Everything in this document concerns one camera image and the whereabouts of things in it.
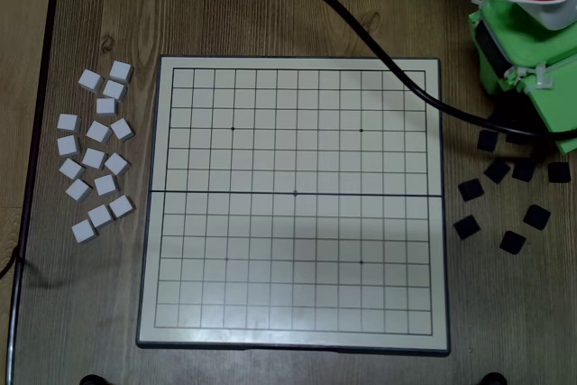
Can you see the black stand foot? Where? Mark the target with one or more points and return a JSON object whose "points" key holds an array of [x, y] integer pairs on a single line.
{"points": [[92, 380], [493, 379]]}

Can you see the white folding go board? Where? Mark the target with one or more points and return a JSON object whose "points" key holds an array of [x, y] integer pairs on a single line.
{"points": [[270, 222]]}

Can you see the white zip tie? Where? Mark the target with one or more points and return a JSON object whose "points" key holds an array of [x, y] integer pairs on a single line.
{"points": [[543, 83]]}

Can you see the white cube stone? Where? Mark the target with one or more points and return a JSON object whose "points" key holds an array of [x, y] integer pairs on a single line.
{"points": [[68, 122], [121, 71], [78, 189], [100, 216], [84, 231], [106, 106], [98, 131], [105, 185], [121, 206], [71, 169], [114, 90], [117, 163], [68, 145], [93, 158], [122, 129], [90, 80]]}

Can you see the dark metal table edge rail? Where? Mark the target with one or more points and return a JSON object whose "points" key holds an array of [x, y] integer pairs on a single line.
{"points": [[13, 313]]}

